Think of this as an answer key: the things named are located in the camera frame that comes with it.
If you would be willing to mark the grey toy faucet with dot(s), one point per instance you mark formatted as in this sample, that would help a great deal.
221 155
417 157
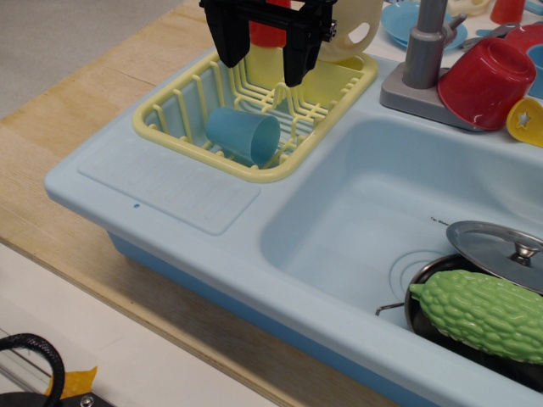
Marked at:
412 87

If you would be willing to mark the yellow tape piece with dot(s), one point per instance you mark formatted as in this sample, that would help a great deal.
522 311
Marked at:
78 382

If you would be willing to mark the light blue toy sink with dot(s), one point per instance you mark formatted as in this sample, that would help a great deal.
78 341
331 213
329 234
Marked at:
323 257

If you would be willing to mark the grey toy utensil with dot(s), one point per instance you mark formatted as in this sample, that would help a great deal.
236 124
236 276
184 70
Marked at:
499 32

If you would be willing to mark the green toy bitter gourd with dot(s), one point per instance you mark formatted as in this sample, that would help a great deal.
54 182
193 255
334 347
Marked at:
484 312

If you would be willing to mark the black metal base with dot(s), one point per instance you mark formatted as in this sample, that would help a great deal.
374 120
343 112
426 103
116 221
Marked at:
40 400

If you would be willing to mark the cream plastic toy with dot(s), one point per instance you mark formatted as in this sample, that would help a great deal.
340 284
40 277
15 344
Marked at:
468 7

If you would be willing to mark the yellow plastic dish rack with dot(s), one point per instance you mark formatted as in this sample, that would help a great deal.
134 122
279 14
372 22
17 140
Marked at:
175 116

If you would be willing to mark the wooden board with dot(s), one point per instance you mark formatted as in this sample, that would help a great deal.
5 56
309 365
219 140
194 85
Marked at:
154 343

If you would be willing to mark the blue plastic plate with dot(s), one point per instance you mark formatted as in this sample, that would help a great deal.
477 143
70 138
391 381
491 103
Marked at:
397 19

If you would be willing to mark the yellow star scoop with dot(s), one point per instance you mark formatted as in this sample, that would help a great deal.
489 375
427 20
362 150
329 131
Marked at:
524 122

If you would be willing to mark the light blue plastic cup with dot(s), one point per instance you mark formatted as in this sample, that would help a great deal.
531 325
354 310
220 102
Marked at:
252 137

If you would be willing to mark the steel pot lid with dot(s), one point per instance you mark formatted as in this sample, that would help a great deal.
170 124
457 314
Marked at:
512 255

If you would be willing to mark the blue plastic bowl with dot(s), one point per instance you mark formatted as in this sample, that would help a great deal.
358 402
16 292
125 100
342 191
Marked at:
536 55

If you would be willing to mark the red plastic bowl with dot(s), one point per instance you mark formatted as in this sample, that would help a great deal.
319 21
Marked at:
483 85

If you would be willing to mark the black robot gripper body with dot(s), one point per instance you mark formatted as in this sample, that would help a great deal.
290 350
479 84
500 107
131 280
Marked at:
311 13

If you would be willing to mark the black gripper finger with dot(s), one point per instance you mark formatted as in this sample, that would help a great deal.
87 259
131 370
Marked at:
230 34
300 52

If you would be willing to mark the cream plastic jug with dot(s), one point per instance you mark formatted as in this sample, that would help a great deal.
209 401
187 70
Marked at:
357 23

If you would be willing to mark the steel pot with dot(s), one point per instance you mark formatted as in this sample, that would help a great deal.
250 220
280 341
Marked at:
529 375

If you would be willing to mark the orange plastic cup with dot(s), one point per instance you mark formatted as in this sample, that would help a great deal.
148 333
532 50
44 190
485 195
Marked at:
507 11

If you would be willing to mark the red plastic cup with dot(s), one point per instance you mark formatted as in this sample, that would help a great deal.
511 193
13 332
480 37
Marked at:
266 36

